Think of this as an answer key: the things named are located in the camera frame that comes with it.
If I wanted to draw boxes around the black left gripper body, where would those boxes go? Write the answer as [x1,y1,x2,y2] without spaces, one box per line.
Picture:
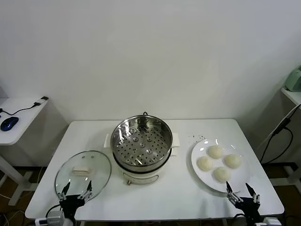
[60,194,86,218]

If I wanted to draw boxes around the stainless steel steamer basket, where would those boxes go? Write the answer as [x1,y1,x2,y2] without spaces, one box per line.
[104,114,181,171]

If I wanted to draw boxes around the black cable with connector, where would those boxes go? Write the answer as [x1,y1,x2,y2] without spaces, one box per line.
[0,96,49,116]

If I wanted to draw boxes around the white round plate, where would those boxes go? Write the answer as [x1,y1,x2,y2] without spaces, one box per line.
[190,139,251,194]

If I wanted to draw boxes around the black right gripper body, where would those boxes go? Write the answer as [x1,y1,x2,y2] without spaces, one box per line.
[236,199,261,219]

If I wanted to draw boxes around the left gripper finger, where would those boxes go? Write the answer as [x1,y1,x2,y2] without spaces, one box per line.
[58,181,71,201]
[79,180,93,201]

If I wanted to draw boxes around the pale green appliance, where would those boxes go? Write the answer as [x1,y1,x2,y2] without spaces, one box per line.
[285,66,301,92]

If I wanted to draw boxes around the blue computer mouse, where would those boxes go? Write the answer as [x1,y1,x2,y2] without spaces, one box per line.
[0,116,19,132]

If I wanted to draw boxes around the scattered dark crumbs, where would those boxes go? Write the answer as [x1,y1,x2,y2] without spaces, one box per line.
[188,134,206,143]

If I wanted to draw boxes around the black power adapter with cables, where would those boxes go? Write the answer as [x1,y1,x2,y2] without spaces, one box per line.
[256,103,297,164]

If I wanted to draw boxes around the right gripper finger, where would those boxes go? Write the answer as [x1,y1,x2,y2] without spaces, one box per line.
[246,182,261,205]
[225,180,243,204]

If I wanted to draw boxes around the white electric cooker base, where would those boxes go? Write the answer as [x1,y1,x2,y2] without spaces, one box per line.
[112,146,177,186]

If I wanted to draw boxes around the glass pot lid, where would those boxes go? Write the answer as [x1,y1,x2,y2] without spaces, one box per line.
[54,150,111,203]

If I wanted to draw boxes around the white steamed baozi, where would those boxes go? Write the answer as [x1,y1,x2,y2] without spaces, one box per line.
[213,166,231,183]
[197,156,214,171]
[224,154,242,170]
[208,145,224,160]

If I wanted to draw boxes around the white side table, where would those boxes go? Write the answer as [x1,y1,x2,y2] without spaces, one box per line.
[0,96,49,205]

